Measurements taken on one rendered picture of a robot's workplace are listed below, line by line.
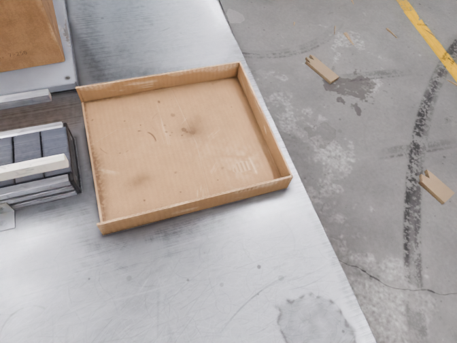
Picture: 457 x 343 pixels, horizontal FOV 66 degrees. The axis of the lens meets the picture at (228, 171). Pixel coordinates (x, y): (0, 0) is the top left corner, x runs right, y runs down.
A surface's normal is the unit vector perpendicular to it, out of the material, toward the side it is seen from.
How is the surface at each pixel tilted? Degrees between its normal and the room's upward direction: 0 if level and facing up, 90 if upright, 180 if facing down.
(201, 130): 0
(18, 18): 90
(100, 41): 0
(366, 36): 0
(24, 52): 90
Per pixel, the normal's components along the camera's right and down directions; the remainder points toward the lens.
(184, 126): 0.10, -0.49
